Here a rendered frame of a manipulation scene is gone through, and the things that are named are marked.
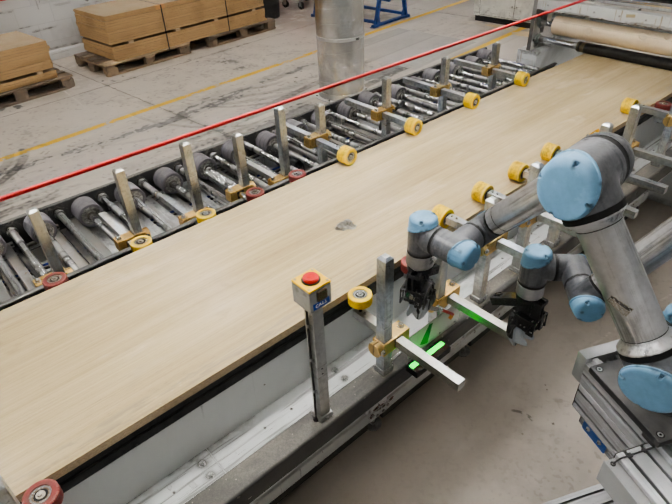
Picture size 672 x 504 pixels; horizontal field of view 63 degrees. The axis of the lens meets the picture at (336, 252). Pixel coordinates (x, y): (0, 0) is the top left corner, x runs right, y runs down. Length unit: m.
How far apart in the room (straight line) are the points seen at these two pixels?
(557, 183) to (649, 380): 0.41
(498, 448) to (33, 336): 1.82
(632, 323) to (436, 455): 1.46
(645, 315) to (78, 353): 1.46
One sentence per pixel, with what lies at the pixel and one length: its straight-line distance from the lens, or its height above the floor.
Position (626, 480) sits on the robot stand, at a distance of 1.41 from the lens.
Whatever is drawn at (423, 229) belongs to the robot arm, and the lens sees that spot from 1.37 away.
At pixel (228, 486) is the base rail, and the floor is 0.70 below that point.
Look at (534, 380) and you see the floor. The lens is 2.82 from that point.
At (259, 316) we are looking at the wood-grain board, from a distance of 1.72.
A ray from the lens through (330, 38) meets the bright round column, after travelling 5.65.
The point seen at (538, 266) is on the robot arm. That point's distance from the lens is 1.54.
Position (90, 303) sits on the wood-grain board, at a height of 0.90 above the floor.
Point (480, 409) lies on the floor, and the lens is 2.65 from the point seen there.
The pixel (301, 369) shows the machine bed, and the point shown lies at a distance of 1.85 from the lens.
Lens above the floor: 2.05
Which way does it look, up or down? 36 degrees down
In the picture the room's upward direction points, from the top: 3 degrees counter-clockwise
